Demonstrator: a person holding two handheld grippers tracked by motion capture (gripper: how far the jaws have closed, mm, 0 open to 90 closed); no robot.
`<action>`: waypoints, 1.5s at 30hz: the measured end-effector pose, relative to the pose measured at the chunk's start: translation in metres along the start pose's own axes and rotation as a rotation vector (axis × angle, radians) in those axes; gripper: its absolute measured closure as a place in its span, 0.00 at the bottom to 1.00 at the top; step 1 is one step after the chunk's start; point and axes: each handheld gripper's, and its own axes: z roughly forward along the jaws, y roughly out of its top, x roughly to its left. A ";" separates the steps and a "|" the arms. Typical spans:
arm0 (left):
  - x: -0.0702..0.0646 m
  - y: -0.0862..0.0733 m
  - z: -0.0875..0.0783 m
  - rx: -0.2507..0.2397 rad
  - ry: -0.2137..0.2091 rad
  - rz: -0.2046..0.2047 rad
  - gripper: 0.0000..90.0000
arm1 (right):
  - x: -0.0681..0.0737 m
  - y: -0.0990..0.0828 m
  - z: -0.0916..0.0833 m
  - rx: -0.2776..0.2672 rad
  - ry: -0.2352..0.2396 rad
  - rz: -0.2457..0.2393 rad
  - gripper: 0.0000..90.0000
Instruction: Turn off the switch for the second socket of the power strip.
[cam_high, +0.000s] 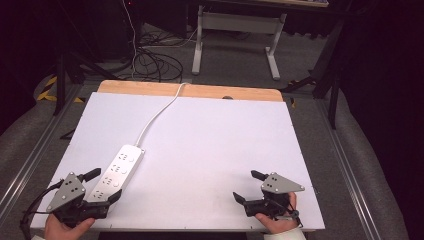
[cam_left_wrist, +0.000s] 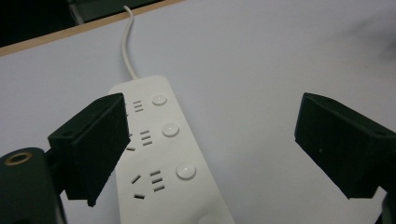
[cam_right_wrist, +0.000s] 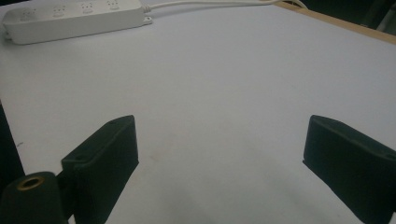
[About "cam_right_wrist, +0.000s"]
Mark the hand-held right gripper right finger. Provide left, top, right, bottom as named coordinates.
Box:
left=302, top=114, right=396, bottom=224

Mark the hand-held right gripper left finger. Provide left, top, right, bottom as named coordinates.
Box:
left=61, top=114, right=140, bottom=224

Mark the white power strip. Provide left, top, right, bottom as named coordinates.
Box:
left=1, top=0, right=153, bottom=46

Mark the white power strip cable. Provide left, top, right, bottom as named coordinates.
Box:
left=142, top=0, right=309, bottom=14

